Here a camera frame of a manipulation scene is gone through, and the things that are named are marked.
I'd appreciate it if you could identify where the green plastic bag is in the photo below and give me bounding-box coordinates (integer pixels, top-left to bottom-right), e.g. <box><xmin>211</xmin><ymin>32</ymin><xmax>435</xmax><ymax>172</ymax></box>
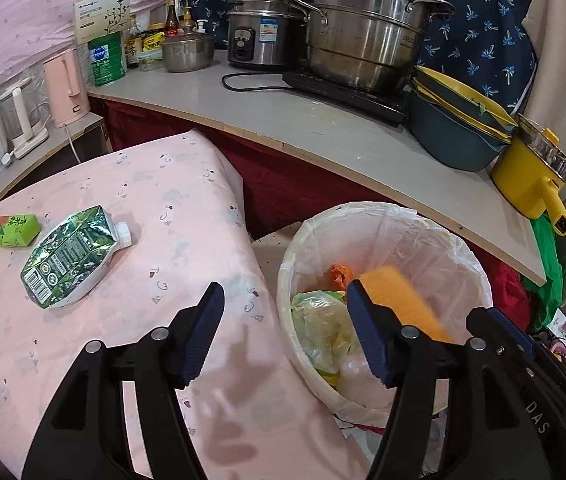
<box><xmin>523</xmin><ymin>215</ymin><xmax>564</xmax><ymax>333</ymax></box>

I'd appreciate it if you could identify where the blue printed cloth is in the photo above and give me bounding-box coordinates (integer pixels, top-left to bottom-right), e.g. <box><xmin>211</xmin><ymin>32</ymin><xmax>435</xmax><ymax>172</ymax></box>
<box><xmin>183</xmin><ymin>0</ymin><xmax>539</xmax><ymax>111</ymax></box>

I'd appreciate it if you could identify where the small green box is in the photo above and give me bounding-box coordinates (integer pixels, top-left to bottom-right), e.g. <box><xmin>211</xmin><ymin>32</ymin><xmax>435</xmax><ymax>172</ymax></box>
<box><xmin>0</xmin><ymin>213</ymin><xmax>42</xmax><ymax>249</ymax></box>

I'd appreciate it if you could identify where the dark blue plastic basin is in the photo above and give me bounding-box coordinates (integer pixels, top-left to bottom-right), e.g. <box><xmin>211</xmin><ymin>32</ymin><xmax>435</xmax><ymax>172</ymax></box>
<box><xmin>408</xmin><ymin>85</ymin><xmax>514</xmax><ymax>172</ymax></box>

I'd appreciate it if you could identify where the beige curtain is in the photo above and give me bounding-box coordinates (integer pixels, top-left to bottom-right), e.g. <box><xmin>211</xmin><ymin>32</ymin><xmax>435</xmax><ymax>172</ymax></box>
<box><xmin>510</xmin><ymin>0</ymin><xmax>566</xmax><ymax>281</ymax></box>

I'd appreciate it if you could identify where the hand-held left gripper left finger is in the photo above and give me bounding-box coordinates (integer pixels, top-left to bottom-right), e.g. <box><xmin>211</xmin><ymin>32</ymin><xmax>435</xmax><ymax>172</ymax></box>
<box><xmin>22</xmin><ymin>281</ymin><xmax>225</xmax><ymax>480</ymax></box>

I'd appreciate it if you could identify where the steel rice cooker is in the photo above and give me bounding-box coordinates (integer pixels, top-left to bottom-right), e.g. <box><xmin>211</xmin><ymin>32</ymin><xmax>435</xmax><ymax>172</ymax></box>
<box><xmin>226</xmin><ymin>0</ymin><xmax>309</xmax><ymax>71</ymax></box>

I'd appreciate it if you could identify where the large steel steamer pot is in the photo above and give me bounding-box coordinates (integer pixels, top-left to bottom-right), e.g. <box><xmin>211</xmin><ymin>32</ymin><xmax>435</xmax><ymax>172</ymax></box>
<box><xmin>288</xmin><ymin>0</ymin><xmax>456</xmax><ymax>93</ymax></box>

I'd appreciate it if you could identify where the yellow electric pot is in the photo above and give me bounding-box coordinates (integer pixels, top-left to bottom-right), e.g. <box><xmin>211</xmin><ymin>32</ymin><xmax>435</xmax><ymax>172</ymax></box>
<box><xmin>490</xmin><ymin>114</ymin><xmax>566</xmax><ymax>237</ymax></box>

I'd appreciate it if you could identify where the clear plastic food container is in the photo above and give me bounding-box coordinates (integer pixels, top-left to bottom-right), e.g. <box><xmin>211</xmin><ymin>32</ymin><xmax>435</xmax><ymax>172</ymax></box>
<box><xmin>138</xmin><ymin>50</ymin><xmax>165</xmax><ymax>72</ymax></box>

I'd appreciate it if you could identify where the dark soy sauce bottle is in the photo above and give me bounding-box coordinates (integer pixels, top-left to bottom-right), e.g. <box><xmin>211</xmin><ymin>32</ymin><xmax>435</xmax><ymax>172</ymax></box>
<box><xmin>125</xmin><ymin>14</ymin><xmax>143</xmax><ymax>70</ymax></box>

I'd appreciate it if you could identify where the grey side shelf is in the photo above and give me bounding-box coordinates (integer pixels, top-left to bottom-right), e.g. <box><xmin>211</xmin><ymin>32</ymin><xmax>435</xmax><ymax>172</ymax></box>
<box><xmin>0</xmin><ymin>112</ymin><xmax>114</xmax><ymax>221</ymax></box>

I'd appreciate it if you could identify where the green patterned drink pouch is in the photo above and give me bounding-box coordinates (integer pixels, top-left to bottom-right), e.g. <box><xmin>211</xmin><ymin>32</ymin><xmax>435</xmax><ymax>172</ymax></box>
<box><xmin>20</xmin><ymin>204</ymin><xmax>132</xmax><ymax>309</ymax></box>

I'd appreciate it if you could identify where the green tin can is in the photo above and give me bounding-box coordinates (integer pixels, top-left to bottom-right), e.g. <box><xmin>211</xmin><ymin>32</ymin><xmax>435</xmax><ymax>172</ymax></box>
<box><xmin>87</xmin><ymin>34</ymin><xmax>128</xmax><ymax>88</ymax></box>

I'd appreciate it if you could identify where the white lined trash bin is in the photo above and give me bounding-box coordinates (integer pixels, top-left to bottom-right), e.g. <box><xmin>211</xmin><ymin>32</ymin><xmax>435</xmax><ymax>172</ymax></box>
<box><xmin>277</xmin><ymin>202</ymin><xmax>494</xmax><ymax>423</ymax></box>

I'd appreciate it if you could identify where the yellow plastic basin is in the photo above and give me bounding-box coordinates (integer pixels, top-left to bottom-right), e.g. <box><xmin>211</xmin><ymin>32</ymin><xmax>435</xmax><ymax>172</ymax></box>
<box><xmin>411</xmin><ymin>65</ymin><xmax>520</xmax><ymax>141</ymax></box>

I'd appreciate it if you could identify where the pink electric kettle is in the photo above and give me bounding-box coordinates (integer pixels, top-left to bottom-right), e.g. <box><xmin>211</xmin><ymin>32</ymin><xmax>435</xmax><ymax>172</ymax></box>
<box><xmin>43</xmin><ymin>48</ymin><xmax>90</xmax><ymax>128</ymax></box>

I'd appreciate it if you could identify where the black power cable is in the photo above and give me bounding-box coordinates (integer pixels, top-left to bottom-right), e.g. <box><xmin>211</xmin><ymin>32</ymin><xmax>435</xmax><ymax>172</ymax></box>
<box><xmin>221</xmin><ymin>71</ymin><xmax>289</xmax><ymax>93</ymax></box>

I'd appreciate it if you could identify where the pink printed tablecloth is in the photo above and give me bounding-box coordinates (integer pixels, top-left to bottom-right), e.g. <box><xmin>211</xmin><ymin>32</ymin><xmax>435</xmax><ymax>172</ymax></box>
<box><xmin>0</xmin><ymin>130</ymin><xmax>379</xmax><ymax>480</ymax></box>

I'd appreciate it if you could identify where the orange sponge cloth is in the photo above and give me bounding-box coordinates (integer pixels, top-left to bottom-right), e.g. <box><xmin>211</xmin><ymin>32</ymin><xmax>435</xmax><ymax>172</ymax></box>
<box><xmin>358</xmin><ymin>266</ymin><xmax>451</xmax><ymax>343</ymax></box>

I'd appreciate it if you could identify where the orange wrapper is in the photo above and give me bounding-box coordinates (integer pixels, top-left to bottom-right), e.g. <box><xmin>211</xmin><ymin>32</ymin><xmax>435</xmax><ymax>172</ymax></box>
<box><xmin>330</xmin><ymin>264</ymin><xmax>359</xmax><ymax>291</ymax></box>

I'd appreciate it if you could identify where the white power cable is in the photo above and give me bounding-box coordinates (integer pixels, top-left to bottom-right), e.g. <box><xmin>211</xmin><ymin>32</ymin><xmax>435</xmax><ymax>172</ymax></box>
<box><xmin>63</xmin><ymin>125</ymin><xmax>81</xmax><ymax>166</ymax></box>

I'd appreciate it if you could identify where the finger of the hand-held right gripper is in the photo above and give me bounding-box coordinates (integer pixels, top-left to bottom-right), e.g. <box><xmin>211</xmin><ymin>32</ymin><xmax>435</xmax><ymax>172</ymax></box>
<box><xmin>466</xmin><ymin>307</ymin><xmax>534</xmax><ymax>361</ymax></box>

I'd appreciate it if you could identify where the grey countertop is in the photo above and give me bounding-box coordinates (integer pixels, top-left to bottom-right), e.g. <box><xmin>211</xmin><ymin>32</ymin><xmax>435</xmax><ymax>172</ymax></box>
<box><xmin>85</xmin><ymin>50</ymin><xmax>549</xmax><ymax>286</ymax></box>

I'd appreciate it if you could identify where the black induction cooker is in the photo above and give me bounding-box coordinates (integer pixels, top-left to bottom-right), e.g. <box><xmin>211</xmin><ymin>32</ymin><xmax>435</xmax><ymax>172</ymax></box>
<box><xmin>282</xmin><ymin>70</ymin><xmax>411</xmax><ymax>128</ymax></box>

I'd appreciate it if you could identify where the dark red cloth skirt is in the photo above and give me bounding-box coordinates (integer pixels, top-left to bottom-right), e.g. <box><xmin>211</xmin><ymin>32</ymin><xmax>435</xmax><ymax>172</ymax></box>
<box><xmin>103</xmin><ymin>100</ymin><xmax>534</xmax><ymax>311</ymax></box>

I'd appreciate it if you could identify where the small steel pot with lid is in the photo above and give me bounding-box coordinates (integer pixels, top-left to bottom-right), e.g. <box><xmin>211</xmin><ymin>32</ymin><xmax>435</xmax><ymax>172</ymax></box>
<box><xmin>160</xmin><ymin>30</ymin><xmax>216</xmax><ymax>73</ymax></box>

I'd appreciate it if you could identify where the pink dotted backdrop cloth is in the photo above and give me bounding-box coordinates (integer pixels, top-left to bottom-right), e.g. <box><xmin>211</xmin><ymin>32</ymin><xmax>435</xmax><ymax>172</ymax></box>
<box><xmin>0</xmin><ymin>0</ymin><xmax>186</xmax><ymax>96</ymax></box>

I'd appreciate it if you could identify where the white and olive cardboard box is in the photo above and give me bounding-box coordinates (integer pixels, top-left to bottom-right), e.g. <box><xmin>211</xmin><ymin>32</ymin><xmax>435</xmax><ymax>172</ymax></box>
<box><xmin>73</xmin><ymin>0</ymin><xmax>131</xmax><ymax>46</ymax></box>

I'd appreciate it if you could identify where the glass kettle with cream handle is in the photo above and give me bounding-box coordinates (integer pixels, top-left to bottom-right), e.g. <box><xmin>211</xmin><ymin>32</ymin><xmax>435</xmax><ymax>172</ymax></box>
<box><xmin>0</xmin><ymin>77</ymin><xmax>50</xmax><ymax>160</ymax></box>

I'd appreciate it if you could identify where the yellow-green snack bag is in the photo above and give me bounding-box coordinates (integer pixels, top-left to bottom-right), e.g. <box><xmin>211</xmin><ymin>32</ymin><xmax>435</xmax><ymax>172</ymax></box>
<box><xmin>290</xmin><ymin>290</ymin><xmax>361</xmax><ymax>373</ymax></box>

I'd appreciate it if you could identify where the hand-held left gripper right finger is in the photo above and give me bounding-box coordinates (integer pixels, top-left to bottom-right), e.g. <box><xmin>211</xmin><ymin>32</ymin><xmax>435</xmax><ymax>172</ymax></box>
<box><xmin>346</xmin><ymin>279</ymin><xmax>546</xmax><ymax>480</ymax></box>

